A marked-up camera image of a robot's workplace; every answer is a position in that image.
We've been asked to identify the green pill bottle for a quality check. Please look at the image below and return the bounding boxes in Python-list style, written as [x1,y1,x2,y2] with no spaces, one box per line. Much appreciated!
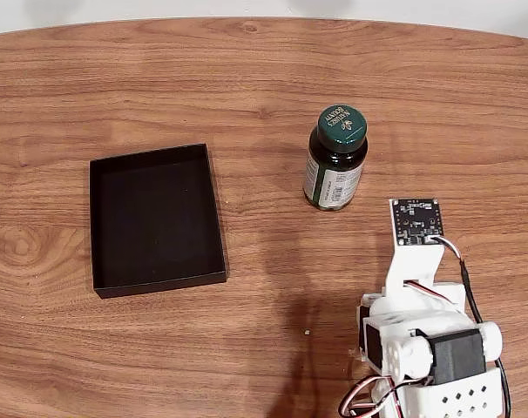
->
[301,104,369,213]

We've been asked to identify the black shallow cardboard box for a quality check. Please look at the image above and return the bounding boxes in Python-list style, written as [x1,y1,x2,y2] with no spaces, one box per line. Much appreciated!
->
[88,142,228,300]

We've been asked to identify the striped gripper servo wire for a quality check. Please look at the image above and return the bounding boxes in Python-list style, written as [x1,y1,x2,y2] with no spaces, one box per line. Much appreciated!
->
[403,280,464,315]

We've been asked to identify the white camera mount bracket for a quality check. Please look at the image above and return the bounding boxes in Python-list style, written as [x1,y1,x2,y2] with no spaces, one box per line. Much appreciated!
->
[383,198,446,298]

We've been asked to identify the black camera cable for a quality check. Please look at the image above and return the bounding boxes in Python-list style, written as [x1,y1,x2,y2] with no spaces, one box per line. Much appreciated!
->
[427,234,511,418]

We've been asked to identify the black camera circuit board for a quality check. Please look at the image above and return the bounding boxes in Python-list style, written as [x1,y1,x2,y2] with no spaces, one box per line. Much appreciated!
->
[392,198,444,246]

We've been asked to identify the looped red white servo wire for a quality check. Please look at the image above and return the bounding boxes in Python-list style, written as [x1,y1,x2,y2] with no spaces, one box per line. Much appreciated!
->
[336,374,404,417]

